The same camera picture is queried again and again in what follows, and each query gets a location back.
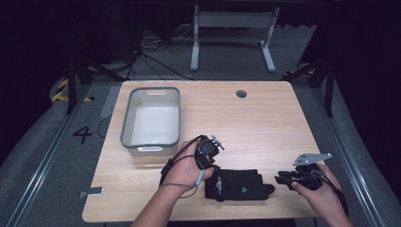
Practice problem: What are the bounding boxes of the white bin with grey rim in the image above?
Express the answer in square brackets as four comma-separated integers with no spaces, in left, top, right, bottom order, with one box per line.
[119,86,182,158]

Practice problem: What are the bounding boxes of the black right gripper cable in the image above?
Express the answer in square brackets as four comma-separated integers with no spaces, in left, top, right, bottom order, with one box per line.
[310,169,350,217]

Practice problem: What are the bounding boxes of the grey wrist cord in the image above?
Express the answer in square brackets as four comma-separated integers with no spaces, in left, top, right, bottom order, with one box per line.
[158,169,206,200]

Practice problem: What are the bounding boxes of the black metal stand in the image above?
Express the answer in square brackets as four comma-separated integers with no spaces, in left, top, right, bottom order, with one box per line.
[63,56,128,115]
[283,56,336,118]

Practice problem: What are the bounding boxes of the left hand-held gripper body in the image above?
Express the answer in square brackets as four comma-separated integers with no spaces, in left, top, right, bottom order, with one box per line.
[194,134,227,170]

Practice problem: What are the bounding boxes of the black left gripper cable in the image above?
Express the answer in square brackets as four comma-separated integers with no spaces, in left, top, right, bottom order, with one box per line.
[159,134,206,186]

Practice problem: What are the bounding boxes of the person's left hand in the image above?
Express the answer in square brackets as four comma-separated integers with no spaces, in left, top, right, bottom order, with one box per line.
[161,140,216,194]

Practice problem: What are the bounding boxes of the metal floor rail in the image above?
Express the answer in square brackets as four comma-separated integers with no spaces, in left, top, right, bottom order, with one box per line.
[310,87,388,227]
[5,84,93,227]

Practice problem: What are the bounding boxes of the white desk frame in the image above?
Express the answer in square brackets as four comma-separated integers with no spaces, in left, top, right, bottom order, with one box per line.
[190,4,281,73]

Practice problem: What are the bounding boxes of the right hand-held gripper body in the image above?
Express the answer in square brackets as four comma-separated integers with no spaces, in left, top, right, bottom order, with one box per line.
[291,152,334,192]

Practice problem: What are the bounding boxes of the silver metal bracket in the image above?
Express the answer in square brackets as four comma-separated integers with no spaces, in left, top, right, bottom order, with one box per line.
[78,186,105,200]

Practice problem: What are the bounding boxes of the yellow black hazard tape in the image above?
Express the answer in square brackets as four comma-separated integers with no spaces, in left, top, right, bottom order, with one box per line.
[51,78,96,103]

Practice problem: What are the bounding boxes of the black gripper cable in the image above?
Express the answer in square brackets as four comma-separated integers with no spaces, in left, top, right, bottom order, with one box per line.
[310,169,350,217]
[159,134,206,186]

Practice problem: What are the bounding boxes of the person's right hand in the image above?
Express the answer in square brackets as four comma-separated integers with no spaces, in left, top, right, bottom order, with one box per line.
[290,163,343,216]

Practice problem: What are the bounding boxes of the black floor cables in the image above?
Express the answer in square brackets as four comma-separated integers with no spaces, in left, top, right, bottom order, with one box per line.
[127,25,196,81]

